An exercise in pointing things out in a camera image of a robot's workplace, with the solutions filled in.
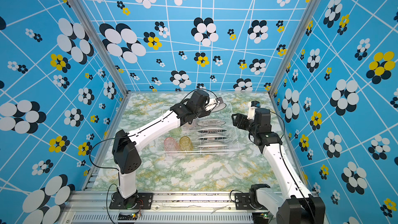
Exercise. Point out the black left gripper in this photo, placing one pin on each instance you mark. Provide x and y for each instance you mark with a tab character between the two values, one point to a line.
205	113

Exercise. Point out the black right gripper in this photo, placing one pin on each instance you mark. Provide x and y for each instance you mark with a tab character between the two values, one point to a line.
240	117

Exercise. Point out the white plate black flower outline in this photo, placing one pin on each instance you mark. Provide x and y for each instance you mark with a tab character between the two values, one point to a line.
219	106

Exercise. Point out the white plate green red rim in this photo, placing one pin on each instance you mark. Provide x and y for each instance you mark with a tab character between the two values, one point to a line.
212	130

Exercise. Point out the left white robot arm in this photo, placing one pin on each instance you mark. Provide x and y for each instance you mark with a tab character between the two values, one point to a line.
127	145

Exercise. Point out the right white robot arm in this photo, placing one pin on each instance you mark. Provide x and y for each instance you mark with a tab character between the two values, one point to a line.
296	204

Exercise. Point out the white plate in rack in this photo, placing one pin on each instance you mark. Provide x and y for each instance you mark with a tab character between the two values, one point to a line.
213	145
212	137

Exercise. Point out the front white plate in rack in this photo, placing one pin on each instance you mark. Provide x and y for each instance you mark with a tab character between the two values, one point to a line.
213	145

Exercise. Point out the green glass tumbler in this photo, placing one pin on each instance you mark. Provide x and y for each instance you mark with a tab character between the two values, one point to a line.
176	132

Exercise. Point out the yellow glass tumbler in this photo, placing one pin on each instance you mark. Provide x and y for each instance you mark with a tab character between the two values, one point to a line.
185	144

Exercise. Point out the pink glass tumbler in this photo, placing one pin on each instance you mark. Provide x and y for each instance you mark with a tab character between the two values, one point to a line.
171	145

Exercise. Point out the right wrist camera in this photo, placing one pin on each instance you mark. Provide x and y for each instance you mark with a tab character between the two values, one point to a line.
252	106

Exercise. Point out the white wire dish rack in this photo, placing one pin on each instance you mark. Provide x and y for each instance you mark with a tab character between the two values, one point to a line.
191	130

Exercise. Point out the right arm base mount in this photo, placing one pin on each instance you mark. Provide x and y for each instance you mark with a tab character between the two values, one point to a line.
242	201

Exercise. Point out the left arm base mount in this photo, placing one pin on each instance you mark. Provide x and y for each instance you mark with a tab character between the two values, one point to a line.
136	201

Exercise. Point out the aluminium front rail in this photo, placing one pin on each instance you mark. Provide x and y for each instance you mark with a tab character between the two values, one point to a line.
92	207

